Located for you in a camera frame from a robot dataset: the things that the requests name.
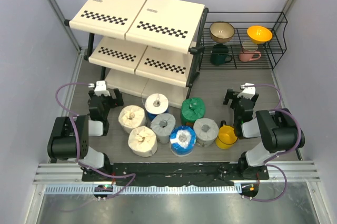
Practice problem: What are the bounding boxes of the purple cable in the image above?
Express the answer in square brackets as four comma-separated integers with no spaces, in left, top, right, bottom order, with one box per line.
[242,84,304,203]
[55,83,136,213]

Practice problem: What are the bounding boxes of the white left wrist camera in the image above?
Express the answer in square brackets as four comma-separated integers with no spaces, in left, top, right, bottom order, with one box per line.
[88,80,111,97]

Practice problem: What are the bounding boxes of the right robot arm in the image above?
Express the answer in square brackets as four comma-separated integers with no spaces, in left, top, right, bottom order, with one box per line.
[223,87,305,179]

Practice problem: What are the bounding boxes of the cream checkered three-tier shelf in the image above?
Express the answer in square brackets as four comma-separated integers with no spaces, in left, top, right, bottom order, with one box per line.
[64,0,209,108]

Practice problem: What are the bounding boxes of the cream paper towel roll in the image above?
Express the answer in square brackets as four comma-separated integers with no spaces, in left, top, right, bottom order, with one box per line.
[118,105,147,134]
[128,126,157,157]

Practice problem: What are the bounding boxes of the grey paper towel roll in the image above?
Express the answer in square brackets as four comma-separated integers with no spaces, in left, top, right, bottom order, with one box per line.
[150,113,176,144]
[193,118,219,147]

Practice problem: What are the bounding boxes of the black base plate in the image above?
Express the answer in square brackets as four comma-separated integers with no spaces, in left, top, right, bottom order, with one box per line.
[82,162,269,187]

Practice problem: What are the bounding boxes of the yellow enamel mug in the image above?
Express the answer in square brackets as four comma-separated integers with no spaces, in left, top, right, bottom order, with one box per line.
[215,120,238,149]

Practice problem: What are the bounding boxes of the beige brown bowl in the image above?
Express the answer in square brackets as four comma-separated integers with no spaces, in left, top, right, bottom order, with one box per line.
[209,22,235,44]

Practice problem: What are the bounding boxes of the dark green mug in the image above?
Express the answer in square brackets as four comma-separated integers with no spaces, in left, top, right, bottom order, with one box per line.
[210,44,233,66]

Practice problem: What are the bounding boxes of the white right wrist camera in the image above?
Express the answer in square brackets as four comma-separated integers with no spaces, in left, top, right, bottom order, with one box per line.
[238,83,256,99]

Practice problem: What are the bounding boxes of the black wire rack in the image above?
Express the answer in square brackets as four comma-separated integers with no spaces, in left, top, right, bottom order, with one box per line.
[200,11,288,70]

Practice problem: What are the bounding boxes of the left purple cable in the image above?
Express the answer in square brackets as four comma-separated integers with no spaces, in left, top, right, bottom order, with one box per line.
[55,83,136,213]

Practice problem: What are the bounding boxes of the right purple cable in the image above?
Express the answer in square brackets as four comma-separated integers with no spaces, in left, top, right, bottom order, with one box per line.
[242,84,304,203]

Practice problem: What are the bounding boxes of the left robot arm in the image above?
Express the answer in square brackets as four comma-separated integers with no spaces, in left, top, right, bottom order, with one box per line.
[47,88,124,181]

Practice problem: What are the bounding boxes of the yellow orange bowl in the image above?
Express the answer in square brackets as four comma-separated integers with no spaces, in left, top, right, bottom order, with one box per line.
[247,26,273,44]

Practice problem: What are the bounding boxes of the green paper towel roll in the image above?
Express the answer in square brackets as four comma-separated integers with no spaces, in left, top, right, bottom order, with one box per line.
[181,97,206,127]

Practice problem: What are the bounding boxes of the white slotted cable duct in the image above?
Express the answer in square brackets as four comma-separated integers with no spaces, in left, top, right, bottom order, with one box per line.
[45,184,242,195]

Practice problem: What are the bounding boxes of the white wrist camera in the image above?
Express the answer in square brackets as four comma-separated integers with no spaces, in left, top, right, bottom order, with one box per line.
[88,80,111,97]
[238,83,256,99]

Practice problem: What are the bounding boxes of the pink mug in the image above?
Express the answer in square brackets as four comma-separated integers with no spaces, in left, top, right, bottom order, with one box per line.
[239,40,262,62]

